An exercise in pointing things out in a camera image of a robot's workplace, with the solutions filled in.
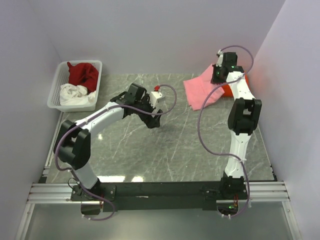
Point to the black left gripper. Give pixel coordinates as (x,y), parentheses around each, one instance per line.
(152,122)

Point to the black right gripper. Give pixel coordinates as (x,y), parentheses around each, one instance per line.
(214,79)

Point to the pink t shirt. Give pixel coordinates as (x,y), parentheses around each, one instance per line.
(198,88)

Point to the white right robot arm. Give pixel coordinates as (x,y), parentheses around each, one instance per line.
(242,120)

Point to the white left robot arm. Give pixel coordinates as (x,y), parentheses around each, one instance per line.
(73,145)

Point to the folded orange t shirt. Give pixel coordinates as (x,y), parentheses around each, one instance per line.
(227,90)

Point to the dark red t shirt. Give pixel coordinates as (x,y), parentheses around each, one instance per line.
(84,74)

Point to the white t shirt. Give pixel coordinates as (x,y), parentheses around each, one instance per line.
(75,95)

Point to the white plastic laundry basket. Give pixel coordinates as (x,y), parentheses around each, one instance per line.
(61,77)

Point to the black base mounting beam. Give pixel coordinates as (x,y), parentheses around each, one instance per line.
(130,196)

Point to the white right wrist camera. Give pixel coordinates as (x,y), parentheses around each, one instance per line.
(220,55)

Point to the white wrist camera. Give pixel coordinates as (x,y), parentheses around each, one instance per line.
(156,97)
(220,55)

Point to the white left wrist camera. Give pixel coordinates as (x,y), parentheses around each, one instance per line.
(156,97)

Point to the aluminium rail frame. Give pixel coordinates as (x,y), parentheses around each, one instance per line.
(187,147)

